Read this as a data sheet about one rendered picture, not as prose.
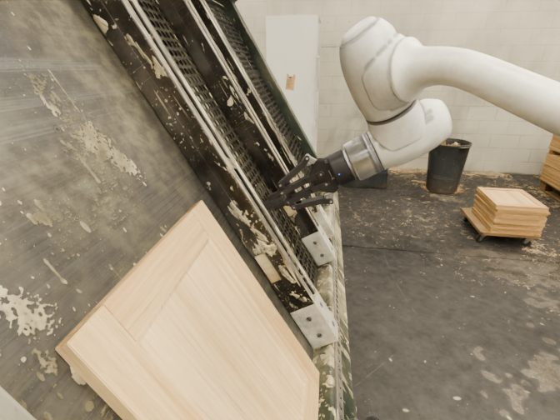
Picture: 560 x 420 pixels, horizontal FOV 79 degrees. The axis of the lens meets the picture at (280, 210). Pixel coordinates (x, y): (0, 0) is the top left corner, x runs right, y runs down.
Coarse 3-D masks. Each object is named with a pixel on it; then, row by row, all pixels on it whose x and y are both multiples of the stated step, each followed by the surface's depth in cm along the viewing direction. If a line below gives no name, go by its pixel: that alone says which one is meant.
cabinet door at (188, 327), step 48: (192, 240) 57; (144, 288) 43; (192, 288) 52; (240, 288) 64; (96, 336) 35; (144, 336) 40; (192, 336) 47; (240, 336) 58; (288, 336) 73; (96, 384) 33; (144, 384) 37; (192, 384) 44; (240, 384) 52; (288, 384) 65
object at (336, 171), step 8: (336, 152) 73; (320, 160) 74; (328, 160) 73; (336, 160) 72; (344, 160) 71; (312, 168) 75; (320, 168) 74; (328, 168) 74; (336, 168) 71; (344, 168) 71; (328, 176) 75; (336, 176) 72; (344, 176) 72; (352, 176) 72; (336, 184) 75; (344, 184) 74
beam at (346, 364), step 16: (336, 192) 209; (336, 208) 183; (336, 224) 163; (336, 240) 146; (320, 272) 118; (320, 288) 109; (320, 352) 85; (320, 368) 80; (320, 384) 76; (320, 400) 72; (352, 400) 82; (320, 416) 69; (352, 416) 77
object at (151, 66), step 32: (96, 0) 61; (128, 0) 64; (128, 32) 63; (128, 64) 65; (160, 64) 64; (160, 96) 66; (192, 96) 70; (192, 128) 68; (192, 160) 71; (224, 160) 70; (224, 192) 73; (256, 224) 75; (288, 256) 81; (288, 288) 80; (320, 320) 82
